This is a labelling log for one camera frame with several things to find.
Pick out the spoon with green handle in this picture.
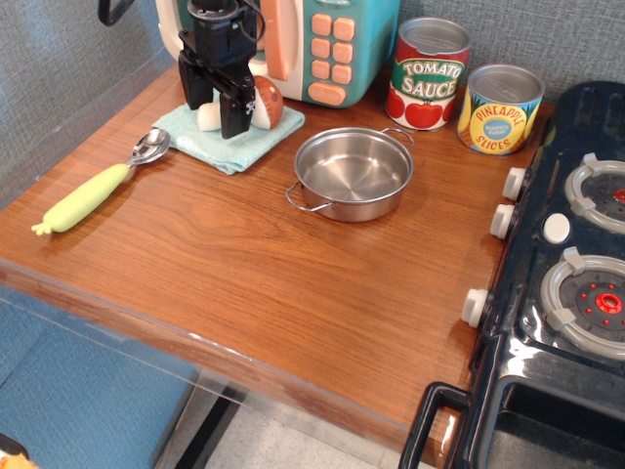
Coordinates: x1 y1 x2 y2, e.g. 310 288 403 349
31 128 171 235

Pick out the black toy stove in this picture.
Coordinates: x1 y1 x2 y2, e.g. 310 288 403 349
399 81 624 468

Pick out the white stove knob middle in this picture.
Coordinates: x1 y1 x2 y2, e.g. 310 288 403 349
489 204 515 239

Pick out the tomato sauce can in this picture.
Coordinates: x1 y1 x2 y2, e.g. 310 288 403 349
386 17 472 130

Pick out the white stove knob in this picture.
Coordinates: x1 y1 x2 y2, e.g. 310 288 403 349
502 167 526 201
489 204 515 239
461 288 489 328

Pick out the small metal pot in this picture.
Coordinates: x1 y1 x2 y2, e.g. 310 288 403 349
285 127 414 223

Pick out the teal toy microwave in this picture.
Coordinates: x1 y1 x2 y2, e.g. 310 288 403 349
156 1 399 108

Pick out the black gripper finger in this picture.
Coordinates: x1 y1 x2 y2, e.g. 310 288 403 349
179 53 214 110
220 86 255 139

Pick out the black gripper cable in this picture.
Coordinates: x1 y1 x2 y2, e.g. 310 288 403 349
97 0 138 27

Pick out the light blue folded cloth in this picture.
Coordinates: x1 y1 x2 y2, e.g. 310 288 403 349
152 105 305 175

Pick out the plush mushroom brown cap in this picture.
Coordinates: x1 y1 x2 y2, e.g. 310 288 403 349
196 74 285 133

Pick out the white stove knob upper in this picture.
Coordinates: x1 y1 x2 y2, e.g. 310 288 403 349
502 167 526 201

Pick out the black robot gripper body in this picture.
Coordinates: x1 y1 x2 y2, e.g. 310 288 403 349
179 1 259 94

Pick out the white stove knob lower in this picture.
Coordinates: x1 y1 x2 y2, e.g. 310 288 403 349
461 288 489 328

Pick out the pineapple slices can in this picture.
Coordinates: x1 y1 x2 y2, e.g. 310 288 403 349
457 64 545 155

